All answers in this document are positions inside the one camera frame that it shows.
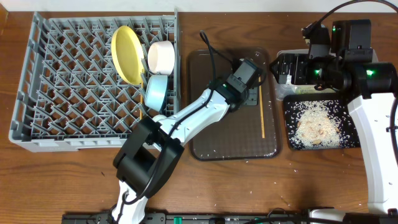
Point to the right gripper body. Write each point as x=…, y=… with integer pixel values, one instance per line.
x=317, y=71

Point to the long wooden chopstick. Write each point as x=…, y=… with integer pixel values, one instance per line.
x=263, y=134

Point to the rice food waste pile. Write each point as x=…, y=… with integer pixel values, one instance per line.
x=317, y=127

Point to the white paper cup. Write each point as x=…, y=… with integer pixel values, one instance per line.
x=158, y=117

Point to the light blue bowl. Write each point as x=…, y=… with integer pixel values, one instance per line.
x=156, y=92

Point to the white pink bowl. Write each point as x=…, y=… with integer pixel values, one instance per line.
x=161, y=57

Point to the yellow plate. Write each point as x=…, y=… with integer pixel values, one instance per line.
x=127, y=55

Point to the short wooden chopstick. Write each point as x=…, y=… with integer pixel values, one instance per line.
x=141, y=91

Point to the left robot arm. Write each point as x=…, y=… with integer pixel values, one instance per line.
x=150, y=154

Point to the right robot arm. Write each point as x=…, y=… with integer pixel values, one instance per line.
x=341, y=63

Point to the black waste tray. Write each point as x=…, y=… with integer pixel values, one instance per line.
x=292, y=124

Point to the dark brown serving tray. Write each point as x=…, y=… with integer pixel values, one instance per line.
x=238, y=134

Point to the grey dish rack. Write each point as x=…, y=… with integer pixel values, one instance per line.
x=70, y=96

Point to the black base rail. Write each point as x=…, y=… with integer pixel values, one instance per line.
x=161, y=218

